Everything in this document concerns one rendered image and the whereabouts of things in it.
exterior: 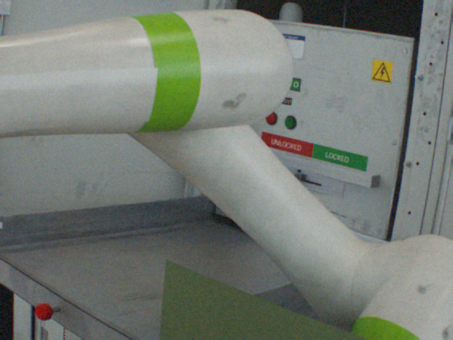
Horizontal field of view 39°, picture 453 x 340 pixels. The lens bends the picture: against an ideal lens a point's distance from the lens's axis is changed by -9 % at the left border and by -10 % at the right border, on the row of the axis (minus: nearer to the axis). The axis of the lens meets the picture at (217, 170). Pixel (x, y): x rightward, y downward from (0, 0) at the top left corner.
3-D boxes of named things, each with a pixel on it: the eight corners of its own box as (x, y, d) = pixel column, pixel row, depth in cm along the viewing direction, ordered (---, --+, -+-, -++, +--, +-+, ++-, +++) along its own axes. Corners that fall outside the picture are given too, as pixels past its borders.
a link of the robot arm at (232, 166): (361, 270, 110) (132, 34, 90) (433, 274, 97) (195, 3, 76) (323, 336, 105) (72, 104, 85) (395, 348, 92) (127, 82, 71)
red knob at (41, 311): (42, 324, 114) (43, 308, 113) (32, 317, 116) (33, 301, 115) (62, 320, 117) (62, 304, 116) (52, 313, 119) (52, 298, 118)
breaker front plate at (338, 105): (381, 246, 153) (410, 40, 145) (226, 199, 185) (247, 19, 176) (383, 245, 154) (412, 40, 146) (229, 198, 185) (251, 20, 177)
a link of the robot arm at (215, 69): (251, 126, 79) (236, 24, 79) (326, 115, 69) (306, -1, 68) (105, 145, 69) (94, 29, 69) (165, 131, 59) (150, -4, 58)
